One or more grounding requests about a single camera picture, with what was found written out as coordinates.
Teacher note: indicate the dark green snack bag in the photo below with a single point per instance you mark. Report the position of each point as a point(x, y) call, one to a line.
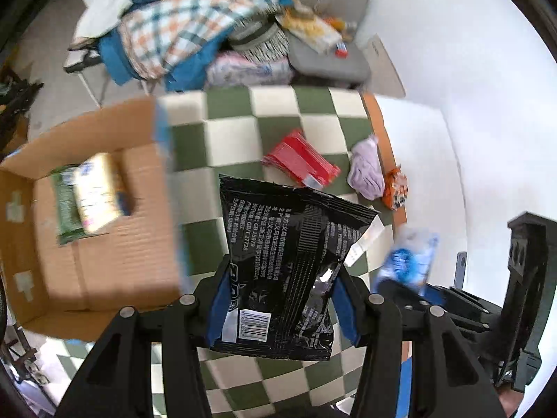
point(69, 225)

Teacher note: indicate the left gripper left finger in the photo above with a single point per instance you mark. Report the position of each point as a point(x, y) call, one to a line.
point(115, 378)

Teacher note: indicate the orange panda plush toy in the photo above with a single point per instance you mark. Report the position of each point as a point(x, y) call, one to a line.
point(396, 189)

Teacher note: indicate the black snack bag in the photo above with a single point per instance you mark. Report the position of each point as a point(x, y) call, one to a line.
point(286, 247)

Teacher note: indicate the plaid blanket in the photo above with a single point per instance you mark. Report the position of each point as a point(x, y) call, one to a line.
point(149, 38)

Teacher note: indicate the black white patterned bag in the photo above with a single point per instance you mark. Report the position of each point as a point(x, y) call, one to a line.
point(261, 41)

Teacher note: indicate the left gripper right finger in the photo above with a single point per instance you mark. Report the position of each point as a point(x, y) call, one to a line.
point(447, 379)

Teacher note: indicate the blue cartoon tissue pack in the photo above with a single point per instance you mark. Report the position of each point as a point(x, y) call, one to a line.
point(409, 261)

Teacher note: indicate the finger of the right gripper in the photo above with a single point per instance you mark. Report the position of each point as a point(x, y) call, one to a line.
point(471, 314)

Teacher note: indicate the purple fuzzy cloth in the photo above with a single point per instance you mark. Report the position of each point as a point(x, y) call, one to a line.
point(365, 175)

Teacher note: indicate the red snack packet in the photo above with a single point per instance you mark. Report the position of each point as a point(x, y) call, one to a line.
point(301, 162)

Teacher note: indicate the yellow Vinda tissue pack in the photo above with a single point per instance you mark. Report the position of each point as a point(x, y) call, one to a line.
point(100, 192)

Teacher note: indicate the green white checkered mat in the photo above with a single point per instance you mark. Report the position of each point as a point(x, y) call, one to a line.
point(171, 151)

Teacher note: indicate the grey cushioned chair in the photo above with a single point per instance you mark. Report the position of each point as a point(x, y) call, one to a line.
point(350, 69)

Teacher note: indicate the yellow snack package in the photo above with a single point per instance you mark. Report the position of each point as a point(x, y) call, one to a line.
point(315, 33)

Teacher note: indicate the brown cardboard box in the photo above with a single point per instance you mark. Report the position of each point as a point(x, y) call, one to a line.
point(72, 291)

